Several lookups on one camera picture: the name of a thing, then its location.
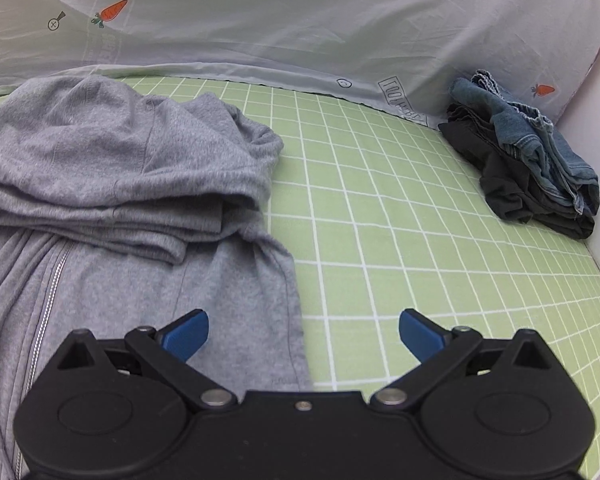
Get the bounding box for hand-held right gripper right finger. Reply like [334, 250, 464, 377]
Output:
[370, 309, 556, 408]

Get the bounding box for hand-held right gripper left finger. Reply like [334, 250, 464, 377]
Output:
[55, 309, 238, 410]

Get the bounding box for grey zip hoodie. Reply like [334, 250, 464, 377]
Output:
[0, 75, 313, 480]

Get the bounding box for green checked bed sheet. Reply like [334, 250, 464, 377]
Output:
[0, 72, 600, 480]

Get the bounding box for black garment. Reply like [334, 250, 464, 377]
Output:
[437, 105, 596, 240]

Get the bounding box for blue jeans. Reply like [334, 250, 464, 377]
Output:
[447, 70, 600, 216]

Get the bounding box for carrot print quilt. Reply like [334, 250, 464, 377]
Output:
[0, 0, 600, 128]

